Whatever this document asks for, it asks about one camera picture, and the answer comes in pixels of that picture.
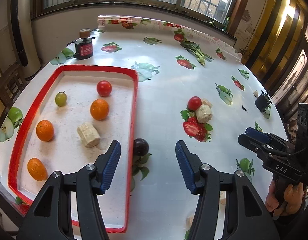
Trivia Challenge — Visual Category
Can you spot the orange mandarin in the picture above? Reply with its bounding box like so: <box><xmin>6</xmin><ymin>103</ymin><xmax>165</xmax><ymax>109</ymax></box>
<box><xmin>27</xmin><ymin>158</ymin><xmax>48</xmax><ymax>181</ymax></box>
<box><xmin>36</xmin><ymin>120</ymin><xmax>54</xmax><ymax>142</ymax></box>
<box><xmin>90</xmin><ymin>99</ymin><xmax>110</xmax><ymax>120</ymax></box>

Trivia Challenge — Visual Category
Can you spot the beige corn block piece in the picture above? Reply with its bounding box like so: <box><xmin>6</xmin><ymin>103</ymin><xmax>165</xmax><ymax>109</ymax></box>
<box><xmin>195</xmin><ymin>105</ymin><xmax>212</xmax><ymax>124</ymax></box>

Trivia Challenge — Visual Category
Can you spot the red tomato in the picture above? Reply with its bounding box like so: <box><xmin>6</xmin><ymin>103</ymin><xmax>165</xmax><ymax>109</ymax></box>
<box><xmin>187</xmin><ymin>96</ymin><xmax>202</xmax><ymax>111</ymax></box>
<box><xmin>97</xmin><ymin>80</ymin><xmax>112</xmax><ymax>97</ymax></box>

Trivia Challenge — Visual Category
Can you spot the small beige corn block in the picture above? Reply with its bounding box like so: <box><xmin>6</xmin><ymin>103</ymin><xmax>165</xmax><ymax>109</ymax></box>
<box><xmin>77</xmin><ymin>122</ymin><xmax>101</xmax><ymax>148</ymax></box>

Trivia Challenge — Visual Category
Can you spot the dark purple plum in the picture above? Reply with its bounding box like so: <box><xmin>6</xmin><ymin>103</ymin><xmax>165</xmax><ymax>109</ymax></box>
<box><xmin>133</xmin><ymin>138</ymin><xmax>149</xmax><ymax>157</ymax></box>

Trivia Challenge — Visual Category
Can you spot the green yellow tomato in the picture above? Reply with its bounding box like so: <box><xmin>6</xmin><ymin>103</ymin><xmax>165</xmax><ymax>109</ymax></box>
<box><xmin>55</xmin><ymin>91</ymin><xmax>67</xmax><ymax>107</ymax></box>

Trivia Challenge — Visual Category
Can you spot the operator right hand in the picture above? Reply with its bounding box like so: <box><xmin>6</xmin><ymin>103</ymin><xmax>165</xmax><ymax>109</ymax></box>
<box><xmin>265</xmin><ymin>180</ymin><xmax>304</xmax><ymax>217</ymax></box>

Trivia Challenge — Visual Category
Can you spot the black cup with stick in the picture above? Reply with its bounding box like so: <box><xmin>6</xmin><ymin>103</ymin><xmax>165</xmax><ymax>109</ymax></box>
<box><xmin>255</xmin><ymin>91</ymin><xmax>271</xmax><ymax>112</ymax></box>

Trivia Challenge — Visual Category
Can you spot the fruit print tablecloth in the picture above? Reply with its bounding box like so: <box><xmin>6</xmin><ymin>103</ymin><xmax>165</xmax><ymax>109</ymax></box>
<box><xmin>0</xmin><ymin>15</ymin><xmax>288</xmax><ymax>240</ymax></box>

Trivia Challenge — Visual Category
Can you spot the red rimmed tray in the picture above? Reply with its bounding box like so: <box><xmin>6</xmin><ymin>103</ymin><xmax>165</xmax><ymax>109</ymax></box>
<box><xmin>8</xmin><ymin>64</ymin><xmax>138</xmax><ymax>233</ymax></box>

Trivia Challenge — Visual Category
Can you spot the green leafy vegetable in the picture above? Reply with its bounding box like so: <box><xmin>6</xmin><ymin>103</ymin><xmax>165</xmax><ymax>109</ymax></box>
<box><xmin>180</xmin><ymin>41</ymin><xmax>213</xmax><ymax>66</ymax></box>

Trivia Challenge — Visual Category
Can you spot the green bottle on sill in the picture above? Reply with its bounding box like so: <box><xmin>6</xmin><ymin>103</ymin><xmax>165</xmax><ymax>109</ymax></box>
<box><xmin>222</xmin><ymin>16</ymin><xmax>230</xmax><ymax>32</ymax></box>

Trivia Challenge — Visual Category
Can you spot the wooden stool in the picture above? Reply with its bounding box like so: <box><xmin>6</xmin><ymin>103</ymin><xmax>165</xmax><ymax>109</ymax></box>
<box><xmin>0</xmin><ymin>62</ymin><xmax>27</xmax><ymax>108</ymax></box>

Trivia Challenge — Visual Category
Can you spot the dark jar with cork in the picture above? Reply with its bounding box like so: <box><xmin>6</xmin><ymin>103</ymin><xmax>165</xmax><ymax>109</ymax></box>
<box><xmin>74</xmin><ymin>29</ymin><xmax>93</xmax><ymax>60</ymax></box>

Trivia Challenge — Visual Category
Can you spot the tall standing air conditioner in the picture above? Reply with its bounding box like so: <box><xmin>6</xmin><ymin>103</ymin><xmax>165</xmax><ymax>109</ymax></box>
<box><xmin>9</xmin><ymin>0</ymin><xmax>41</xmax><ymax>81</ymax></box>

